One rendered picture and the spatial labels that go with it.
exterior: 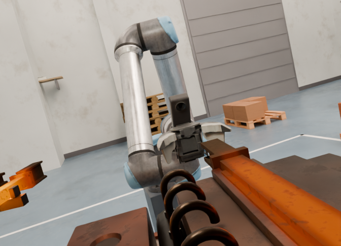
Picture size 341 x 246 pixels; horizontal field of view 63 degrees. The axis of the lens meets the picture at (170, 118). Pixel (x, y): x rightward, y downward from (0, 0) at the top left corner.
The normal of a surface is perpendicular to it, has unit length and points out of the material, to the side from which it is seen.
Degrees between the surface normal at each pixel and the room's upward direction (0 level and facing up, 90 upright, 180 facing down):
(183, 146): 90
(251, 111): 90
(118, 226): 0
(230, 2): 90
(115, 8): 90
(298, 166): 0
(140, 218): 0
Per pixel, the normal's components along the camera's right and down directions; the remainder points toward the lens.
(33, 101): 0.27, 0.04
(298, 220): -0.24, -0.96
